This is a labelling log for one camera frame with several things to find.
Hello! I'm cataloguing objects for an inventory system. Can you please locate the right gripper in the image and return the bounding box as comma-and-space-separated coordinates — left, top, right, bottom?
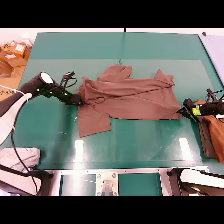
177, 97, 205, 120

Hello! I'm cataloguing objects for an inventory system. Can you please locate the grey garment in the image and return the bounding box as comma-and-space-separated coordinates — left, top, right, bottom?
0, 146, 42, 175

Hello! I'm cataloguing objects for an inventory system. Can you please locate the orange-brown garment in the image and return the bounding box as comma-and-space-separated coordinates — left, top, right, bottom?
199, 114, 224, 160

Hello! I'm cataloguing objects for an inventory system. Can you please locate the black cable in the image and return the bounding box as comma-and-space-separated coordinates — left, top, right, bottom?
10, 94, 38, 191

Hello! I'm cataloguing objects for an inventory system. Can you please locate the silver frame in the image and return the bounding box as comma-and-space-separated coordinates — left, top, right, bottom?
44, 165, 210, 197

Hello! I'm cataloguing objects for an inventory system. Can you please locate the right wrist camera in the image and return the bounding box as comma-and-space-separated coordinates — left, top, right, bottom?
205, 87, 224, 103

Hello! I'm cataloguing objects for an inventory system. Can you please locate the brown T-shirt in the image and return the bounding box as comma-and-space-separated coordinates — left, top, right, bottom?
76, 63, 184, 139

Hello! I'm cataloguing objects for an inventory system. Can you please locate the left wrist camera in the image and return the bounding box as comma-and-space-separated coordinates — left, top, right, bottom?
59, 70, 78, 90

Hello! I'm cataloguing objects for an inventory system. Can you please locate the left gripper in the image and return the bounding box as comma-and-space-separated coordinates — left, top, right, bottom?
59, 91, 84, 107

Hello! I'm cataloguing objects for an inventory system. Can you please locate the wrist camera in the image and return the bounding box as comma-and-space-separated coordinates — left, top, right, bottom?
205, 87, 224, 103
59, 70, 78, 90

